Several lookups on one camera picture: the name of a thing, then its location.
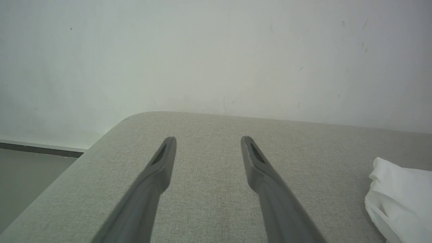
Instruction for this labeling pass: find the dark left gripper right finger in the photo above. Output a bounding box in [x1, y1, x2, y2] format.
[241, 136, 327, 243]

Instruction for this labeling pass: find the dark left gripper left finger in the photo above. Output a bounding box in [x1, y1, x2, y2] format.
[91, 136, 177, 243]

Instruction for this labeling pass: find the white garment with grey stitching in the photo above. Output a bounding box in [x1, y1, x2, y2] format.
[364, 157, 432, 243]

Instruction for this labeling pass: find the black baseboard strip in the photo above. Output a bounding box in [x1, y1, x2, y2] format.
[0, 141, 84, 158]

